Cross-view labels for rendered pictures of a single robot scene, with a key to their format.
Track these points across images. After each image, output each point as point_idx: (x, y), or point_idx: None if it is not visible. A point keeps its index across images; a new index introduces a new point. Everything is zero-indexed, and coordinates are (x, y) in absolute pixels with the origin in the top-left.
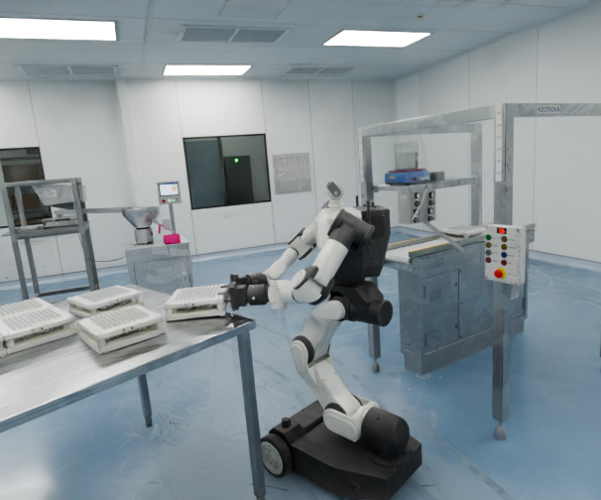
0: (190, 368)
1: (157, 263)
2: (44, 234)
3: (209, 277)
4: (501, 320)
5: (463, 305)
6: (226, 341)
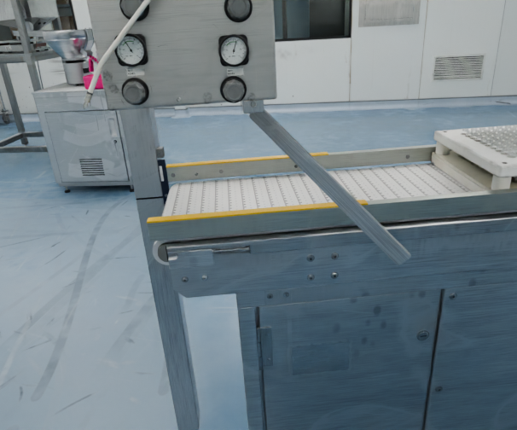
0: None
1: (75, 116)
2: None
3: (222, 139)
4: None
5: (450, 394)
6: (92, 258)
